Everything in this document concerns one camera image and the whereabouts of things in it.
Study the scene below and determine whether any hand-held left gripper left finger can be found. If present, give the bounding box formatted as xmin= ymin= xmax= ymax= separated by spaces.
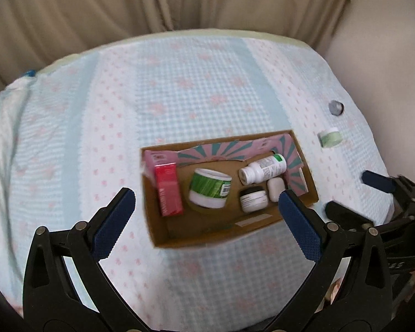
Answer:
xmin=22 ymin=187 xmax=149 ymax=332

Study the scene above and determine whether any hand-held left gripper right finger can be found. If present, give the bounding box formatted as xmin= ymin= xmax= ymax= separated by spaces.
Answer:
xmin=266 ymin=190 xmax=393 ymax=332

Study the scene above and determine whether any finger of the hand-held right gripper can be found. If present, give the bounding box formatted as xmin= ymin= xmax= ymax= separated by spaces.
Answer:
xmin=361 ymin=170 xmax=398 ymax=195
xmin=324 ymin=200 xmax=376 ymax=230

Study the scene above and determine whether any white earbuds case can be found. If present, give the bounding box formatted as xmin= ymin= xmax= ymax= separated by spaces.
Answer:
xmin=266 ymin=178 xmax=285 ymax=202

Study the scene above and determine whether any small white cream jar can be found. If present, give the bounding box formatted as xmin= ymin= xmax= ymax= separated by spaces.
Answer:
xmin=239 ymin=186 xmax=269 ymax=214

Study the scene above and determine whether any red carton box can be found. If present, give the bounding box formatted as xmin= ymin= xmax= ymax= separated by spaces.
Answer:
xmin=154 ymin=162 xmax=184 ymax=217

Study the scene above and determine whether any white bottle green cap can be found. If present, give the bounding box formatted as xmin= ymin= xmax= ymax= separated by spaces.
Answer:
xmin=238 ymin=154 xmax=287 ymax=186

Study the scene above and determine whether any printed cardboard box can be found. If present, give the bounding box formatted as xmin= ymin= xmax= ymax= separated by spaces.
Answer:
xmin=140 ymin=129 xmax=320 ymax=249

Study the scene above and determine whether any white jar green label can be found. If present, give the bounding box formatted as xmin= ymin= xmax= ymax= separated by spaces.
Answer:
xmin=188 ymin=168 xmax=233 ymax=209

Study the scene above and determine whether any pale green small jar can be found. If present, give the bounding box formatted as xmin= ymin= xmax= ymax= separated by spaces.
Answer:
xmin=319 ymin=129 xmax=343 ymax=148

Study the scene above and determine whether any crumpled pale blue quilt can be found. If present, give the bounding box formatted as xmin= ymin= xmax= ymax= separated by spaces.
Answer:
xmin=0 ymin=75 xmax=38 ymax=187

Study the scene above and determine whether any beige curtain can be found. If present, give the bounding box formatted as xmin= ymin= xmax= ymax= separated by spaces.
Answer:
xmin=0 ymin=0 xmax=354 ymax=87

